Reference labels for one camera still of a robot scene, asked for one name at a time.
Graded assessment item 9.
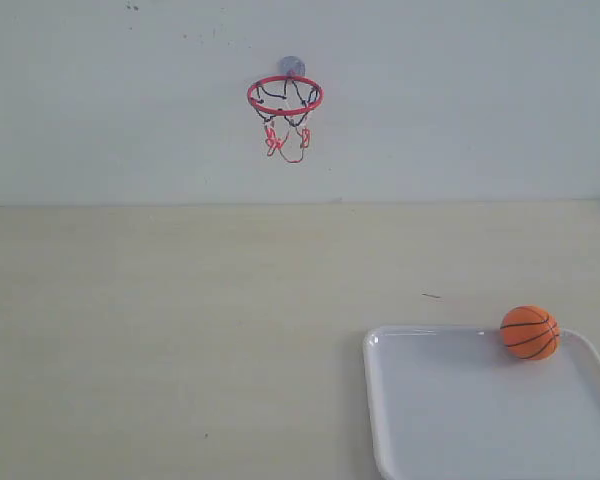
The white rectangular plastic tray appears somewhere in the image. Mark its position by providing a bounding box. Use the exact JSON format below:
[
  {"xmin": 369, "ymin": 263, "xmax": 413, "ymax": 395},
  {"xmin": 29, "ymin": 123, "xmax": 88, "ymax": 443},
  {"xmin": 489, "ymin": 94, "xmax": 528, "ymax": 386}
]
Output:
[{"xmin": 363, "ymin": 326, "xmax": 600, "ymax": 479}]

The red mini basketball hoop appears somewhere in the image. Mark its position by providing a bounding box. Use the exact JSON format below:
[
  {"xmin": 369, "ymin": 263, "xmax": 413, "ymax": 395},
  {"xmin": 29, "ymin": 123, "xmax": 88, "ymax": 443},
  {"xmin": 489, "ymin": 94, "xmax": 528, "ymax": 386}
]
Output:
[{"xmin": 246, "ymin": 74, "xmax": 324, "ymax": 164}]

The clear suction cup mount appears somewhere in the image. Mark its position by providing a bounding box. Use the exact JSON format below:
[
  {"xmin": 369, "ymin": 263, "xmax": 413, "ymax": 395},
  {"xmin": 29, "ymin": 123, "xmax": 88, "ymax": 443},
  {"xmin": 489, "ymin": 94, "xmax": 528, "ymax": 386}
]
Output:
[{"xmin": 278, "ymin": 56, "xmax": 306, "ymax": 77}]

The small orange toy basketball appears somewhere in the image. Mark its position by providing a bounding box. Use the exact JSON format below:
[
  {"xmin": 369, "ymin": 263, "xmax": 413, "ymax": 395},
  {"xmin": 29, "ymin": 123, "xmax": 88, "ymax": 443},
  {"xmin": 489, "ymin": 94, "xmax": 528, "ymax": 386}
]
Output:
[{"xmin": 499, "ymin": 305, "xmax": 561, "ymax": 361}]

